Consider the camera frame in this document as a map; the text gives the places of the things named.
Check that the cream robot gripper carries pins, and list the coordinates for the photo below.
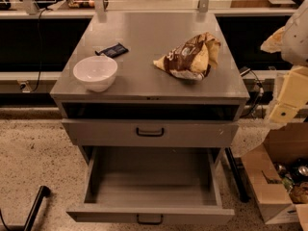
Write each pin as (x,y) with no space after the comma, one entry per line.
(295,41)

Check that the grey drawer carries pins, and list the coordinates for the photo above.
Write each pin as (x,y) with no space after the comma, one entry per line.
(151,186)
(151,133)

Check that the grey metal drawer cabinet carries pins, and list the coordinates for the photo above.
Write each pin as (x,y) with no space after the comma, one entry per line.
(141,91)

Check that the grey top drawer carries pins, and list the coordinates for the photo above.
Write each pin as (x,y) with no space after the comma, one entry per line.
(151,133)

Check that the brown yellow chip bag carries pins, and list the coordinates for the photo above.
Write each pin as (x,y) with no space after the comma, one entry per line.
(193,59)

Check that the cardboard box with cans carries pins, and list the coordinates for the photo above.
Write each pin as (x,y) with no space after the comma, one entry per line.
(285,146)

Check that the black floor bar right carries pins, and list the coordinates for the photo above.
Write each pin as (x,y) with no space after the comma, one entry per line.
(243,196)

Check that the black floor bar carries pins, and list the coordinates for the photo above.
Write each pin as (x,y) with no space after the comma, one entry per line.
(243,196)
(43,192)

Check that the dark blue snack bar wrapper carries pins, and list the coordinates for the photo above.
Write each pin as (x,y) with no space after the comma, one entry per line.
(113,51)

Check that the white bowl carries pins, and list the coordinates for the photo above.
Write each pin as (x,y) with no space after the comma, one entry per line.
(96,73)

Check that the black floor bar left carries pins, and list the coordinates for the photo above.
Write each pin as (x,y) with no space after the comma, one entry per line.
(43,192)

